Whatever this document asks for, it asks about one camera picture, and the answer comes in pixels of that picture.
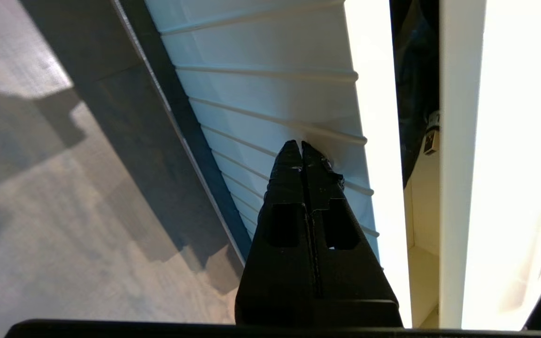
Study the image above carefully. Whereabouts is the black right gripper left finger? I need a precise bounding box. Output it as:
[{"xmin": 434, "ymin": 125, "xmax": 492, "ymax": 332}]
[{"xmin": 234, "ymin": 139, "xmax": 321, "ymax": 327}]

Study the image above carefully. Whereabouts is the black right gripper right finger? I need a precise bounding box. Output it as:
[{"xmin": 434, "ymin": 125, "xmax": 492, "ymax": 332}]
[{"xmin": 301, "ymin": 140, "xmax": 403, "ymax": 327}]

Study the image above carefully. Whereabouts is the white drawer with dark handle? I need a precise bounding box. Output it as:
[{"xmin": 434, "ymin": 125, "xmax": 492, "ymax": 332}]
[{"xmin": 111, "ymin": 0, "xmax": 441, "ymax": 329}]

